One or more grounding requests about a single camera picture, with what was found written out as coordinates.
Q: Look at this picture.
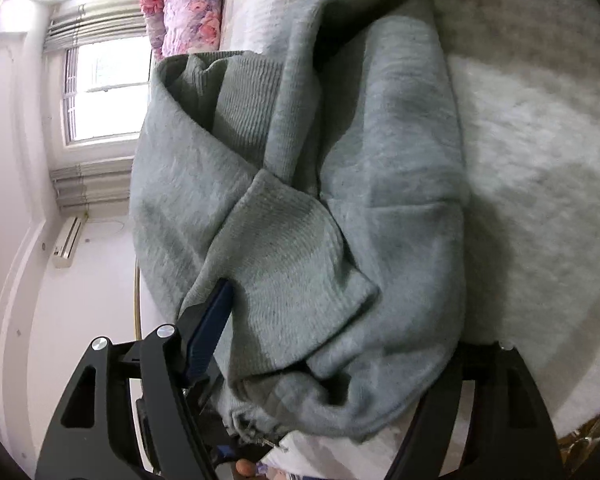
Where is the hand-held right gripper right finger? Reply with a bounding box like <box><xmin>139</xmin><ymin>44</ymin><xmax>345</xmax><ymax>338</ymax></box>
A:
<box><xmin>382</xmin><ymin>340</ymin><xmax>566</xmax><ymax>480</ymax></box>

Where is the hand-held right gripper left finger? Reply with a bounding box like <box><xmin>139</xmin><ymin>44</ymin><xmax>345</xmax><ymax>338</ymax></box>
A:
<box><xmin>34</xmin><ymin>278</ymin><xmax>236</xmax><ymax>480</ymax></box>

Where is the grey zip hoodie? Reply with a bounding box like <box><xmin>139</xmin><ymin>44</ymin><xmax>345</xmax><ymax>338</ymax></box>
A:
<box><xmin>128</xmin><ymin>0</ymin><xmax>473</xmax><ymax>446</ymax></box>

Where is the white air conditioner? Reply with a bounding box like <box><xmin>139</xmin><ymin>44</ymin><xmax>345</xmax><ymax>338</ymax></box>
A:
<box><xmin>51</xmin><ymin>216</ymin><xmax>84</xmax><ymax>269</ymax></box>

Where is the grey striped curtain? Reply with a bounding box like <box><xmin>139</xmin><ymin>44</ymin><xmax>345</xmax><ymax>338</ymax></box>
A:
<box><xmin>50</xmin><ymin>159</ymin><xmax>136</xmax><ymax>211</ymax></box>
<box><xmin>44</xmin><ymin>4</ymin><xmax>147</xmax><ymax>52</ymax></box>

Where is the bed with floral sheet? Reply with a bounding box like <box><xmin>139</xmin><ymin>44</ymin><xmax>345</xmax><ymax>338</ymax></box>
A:
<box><xmin>220</xmin><ymin>0</ymin><xmax>600</xmax><ymax>480</ymax></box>

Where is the barred window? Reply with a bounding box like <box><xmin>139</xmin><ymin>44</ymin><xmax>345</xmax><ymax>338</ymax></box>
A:
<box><xmin>61</xmin><ymin>35</ymin><xmax>153</xmax><ymax>147</ymax></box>

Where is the purple floral quilt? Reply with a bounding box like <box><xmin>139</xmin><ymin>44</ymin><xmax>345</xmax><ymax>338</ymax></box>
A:
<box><xmin>139</xmin><ymin>0</ymin><xmax>226</xmax><ymax>61</ymax></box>

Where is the wooden rail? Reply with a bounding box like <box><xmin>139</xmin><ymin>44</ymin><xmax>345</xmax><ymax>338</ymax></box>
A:
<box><xmin>133</xmin><ymin>255</ymin><xmax>142</xmax><ymax>341</ymax></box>

